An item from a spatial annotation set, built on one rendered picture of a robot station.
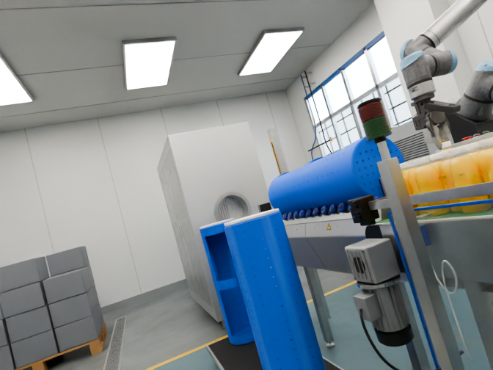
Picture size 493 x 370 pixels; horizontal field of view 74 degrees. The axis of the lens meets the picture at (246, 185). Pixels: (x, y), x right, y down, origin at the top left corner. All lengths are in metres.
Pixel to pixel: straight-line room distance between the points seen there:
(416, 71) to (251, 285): 1.09
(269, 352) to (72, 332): 3.02
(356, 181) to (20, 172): 5.85
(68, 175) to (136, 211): 1.29
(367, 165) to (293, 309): 0.70
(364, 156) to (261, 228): 0.53
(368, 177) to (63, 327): 3.65
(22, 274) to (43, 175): 2.53
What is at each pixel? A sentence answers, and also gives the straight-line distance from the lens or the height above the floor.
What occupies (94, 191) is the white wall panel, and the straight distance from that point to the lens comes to 6.29.
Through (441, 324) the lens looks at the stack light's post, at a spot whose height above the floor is 0.67.
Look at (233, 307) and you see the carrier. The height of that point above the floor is 0.35.
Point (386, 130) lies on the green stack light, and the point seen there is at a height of 1.17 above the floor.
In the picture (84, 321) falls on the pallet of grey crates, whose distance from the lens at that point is 4.27.
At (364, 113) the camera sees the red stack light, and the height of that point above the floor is 1.23.
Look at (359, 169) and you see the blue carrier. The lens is 1.40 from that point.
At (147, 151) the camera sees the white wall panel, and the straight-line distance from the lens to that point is 6.40.
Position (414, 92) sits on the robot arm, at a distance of 1.43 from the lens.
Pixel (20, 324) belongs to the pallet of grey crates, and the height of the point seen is 0.56.
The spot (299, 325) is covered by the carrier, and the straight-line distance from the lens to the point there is 1.57.
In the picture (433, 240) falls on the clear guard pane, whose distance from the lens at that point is 1.02.
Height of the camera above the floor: 1.08
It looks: 4 degrees up
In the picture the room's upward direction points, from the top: 16 degrees counter-clockwise
